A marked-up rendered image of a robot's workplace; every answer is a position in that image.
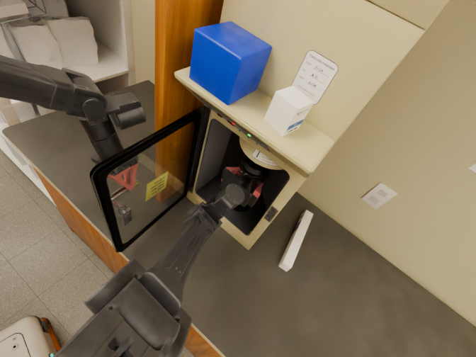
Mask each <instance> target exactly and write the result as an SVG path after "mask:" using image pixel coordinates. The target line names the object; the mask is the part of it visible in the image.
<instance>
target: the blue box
mask: <svg viewBox="0 0 476 357"><path fill-rule="evenodd" d="M192 46H193V49H192V55H191V66H190V72H189V78H190V79H191V80H192V81H194V82H195V83H197V84H198V85H199V86H201V87H202V88H204V89H205V90H206V91H208V92H209V93H211V94H212V95H213V96H215V97H216V98H218V99H219V100H221V101H222V102H223V103H225V104H226V105H227V106H228V105H230V104H232V103H234V102H235V101H238V100H239V99H241V98H243V97H245V96H247V95H248V94H250V93H252V92H253V91H255V90H257V88H258V86H259V82H260V81H261V77H262V75H263V72H264V69H265V67H266V63H267V62H268V58H269V56H270V53H271V50H272V46H271V45H269V44H268V43H266V42H264V41H263V40H261V39H260V38H258V37H256V36H255V35H253V34H251V33H250V32H249V31H247V30H245V29H243V28H242V27H240V26H239V25H237V24H236V23H233V22H232V21H228V22H224V23H218V24H214V25H208V26H204V27H200V28H196V29H195V31H194V38H193V44H192Z"/></svg>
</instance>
